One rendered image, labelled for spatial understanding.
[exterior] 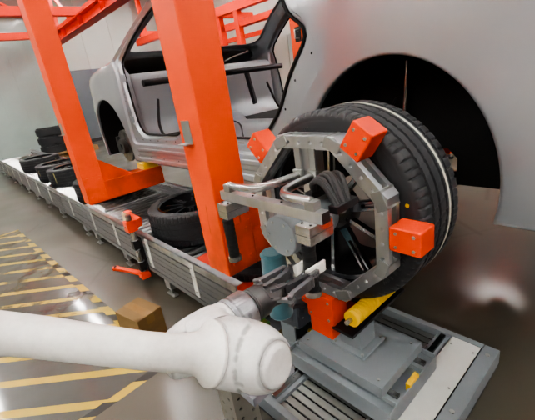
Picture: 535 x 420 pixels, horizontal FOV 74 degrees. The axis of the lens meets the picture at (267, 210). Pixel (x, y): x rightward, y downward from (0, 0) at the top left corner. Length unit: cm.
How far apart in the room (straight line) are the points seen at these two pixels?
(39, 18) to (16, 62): 1086
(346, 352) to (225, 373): 104
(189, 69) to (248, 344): 102
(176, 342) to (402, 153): 74
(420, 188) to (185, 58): 88
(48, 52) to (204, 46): 195
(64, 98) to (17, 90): 1081
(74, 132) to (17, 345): 266
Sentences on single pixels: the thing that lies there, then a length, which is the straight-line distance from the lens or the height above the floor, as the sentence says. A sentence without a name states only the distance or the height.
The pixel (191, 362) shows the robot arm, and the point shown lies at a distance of 57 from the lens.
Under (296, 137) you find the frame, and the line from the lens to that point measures 111.
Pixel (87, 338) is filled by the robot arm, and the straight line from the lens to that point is 59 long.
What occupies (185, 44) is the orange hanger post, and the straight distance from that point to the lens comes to 137.
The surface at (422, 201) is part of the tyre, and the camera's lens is 104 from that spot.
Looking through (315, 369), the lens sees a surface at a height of 16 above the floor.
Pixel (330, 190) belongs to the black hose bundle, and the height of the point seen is 101.
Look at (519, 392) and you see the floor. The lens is 188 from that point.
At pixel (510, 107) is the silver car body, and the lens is 128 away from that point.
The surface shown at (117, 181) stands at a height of 65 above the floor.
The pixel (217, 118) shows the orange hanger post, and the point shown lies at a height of 118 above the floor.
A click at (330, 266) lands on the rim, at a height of 62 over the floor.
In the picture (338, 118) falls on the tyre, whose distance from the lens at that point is 110.
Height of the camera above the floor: 130
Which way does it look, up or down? 20 degrees down
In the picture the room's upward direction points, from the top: 9 degrees counter-clockwise
